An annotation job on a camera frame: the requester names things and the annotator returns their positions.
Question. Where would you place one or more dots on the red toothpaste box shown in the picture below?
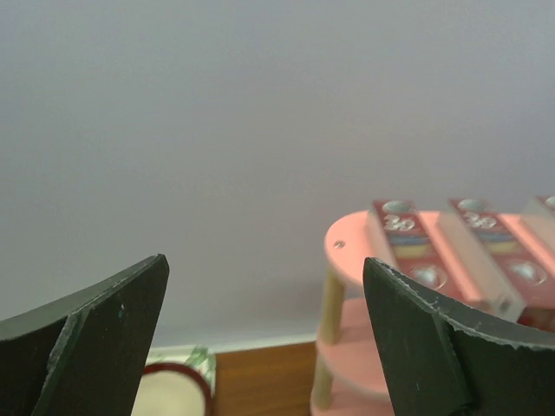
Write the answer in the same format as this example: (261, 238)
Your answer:
(516, 283)
(398, 236)

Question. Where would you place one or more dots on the pink three-tier shelf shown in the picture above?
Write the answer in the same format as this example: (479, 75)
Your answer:
(348, 378)

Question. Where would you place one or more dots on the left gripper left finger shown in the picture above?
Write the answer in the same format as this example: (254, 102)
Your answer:
(84, 354)

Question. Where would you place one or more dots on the floral serving tray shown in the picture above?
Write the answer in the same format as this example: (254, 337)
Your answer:
(197, 357)

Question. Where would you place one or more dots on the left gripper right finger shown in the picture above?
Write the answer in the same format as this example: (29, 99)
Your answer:
(442, 357)

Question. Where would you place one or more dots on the brown rimmed beige plate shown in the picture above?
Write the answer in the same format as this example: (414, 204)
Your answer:
(170, 388)

